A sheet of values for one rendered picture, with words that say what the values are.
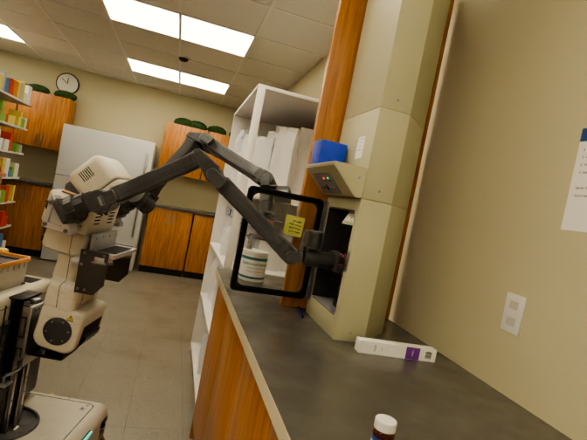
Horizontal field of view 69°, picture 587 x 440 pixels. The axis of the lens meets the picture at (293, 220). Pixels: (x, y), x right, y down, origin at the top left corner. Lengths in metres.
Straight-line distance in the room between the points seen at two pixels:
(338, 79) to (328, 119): 0.16
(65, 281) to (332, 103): 1.23
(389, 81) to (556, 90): 0.48
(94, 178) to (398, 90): 1.11
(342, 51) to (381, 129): 0.51
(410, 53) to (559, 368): 1.01
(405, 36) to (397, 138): 0.32
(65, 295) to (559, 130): 1.71
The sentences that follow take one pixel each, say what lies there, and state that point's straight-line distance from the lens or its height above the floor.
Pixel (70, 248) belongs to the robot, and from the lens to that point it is 1.80.
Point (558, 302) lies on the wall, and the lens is 1.34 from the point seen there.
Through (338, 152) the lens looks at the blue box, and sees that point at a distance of 1.59.
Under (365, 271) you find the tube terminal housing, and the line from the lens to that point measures 1.44.
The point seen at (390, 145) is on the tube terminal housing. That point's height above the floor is 1.60.
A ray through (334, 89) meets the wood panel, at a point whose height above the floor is 1.83.
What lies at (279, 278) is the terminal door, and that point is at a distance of 1.67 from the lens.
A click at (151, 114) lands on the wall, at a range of 6.92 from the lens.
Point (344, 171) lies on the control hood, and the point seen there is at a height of 1.48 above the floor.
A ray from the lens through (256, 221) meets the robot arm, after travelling 1.47.
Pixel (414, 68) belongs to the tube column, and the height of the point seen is 1.86.
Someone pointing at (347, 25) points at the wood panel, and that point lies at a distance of 1.88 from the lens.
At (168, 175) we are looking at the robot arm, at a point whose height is 1.36.
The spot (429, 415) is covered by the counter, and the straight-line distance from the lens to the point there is 1.11.
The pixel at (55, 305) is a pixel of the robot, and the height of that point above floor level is 0.82.
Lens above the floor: 1.35
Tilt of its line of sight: 2 degrees down
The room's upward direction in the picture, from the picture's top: 11 degrees clockwise
